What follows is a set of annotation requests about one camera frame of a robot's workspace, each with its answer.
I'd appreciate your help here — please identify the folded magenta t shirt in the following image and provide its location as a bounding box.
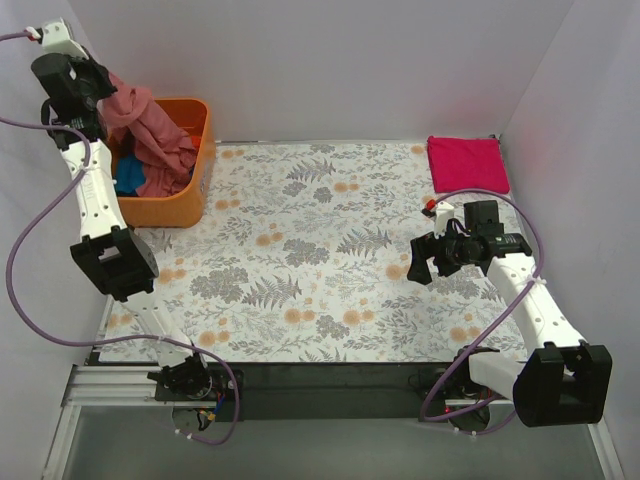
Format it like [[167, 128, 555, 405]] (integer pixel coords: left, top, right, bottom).
[[426, 136, 510, 194]]

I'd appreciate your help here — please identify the aluminium frame rail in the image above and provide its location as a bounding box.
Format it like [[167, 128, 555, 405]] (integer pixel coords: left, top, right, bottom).
[[42, 366, 173, 479]]

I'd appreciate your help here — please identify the floral patterned table mat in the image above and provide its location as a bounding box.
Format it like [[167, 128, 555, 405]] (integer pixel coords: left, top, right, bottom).
[[98, 142, 539, 364]]

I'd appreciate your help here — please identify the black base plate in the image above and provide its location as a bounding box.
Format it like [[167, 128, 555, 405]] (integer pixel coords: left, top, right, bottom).
[[147, 357, 500, 446]]

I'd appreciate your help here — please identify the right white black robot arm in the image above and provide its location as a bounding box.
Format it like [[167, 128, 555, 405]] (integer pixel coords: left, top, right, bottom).
[[407, 200, 613, 427]]

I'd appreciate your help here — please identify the orange plastic basket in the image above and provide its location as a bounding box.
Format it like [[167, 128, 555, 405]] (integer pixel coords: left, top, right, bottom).
[[117, 97, 216, 228]]

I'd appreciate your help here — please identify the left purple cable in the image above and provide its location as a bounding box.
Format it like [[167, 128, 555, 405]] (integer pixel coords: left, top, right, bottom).
[[0, 29, 246, 445]]

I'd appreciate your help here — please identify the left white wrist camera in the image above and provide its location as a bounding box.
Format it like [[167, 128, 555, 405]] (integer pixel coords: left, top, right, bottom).
[[25, 18, 89, 59]]

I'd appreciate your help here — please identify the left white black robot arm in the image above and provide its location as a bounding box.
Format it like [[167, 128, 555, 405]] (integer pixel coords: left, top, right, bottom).
[[31, 53, 213, 400]]

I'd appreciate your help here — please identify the blue t shirt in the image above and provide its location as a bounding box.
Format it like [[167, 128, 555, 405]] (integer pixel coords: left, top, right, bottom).
[[114, 154, 146, 197]]

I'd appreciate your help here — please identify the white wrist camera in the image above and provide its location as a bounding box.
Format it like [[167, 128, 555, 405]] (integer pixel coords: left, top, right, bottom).
[[422, 200, 454, 238], [25, 18, 89, 59]]

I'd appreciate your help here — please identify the dusty pink t shirt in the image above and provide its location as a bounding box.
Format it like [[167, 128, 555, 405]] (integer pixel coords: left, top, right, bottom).
[[101, 73, 197, 198]]

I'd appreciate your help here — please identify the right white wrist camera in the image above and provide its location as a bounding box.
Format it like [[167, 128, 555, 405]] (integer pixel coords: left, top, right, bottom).
[[422, 200, 454, 238]]

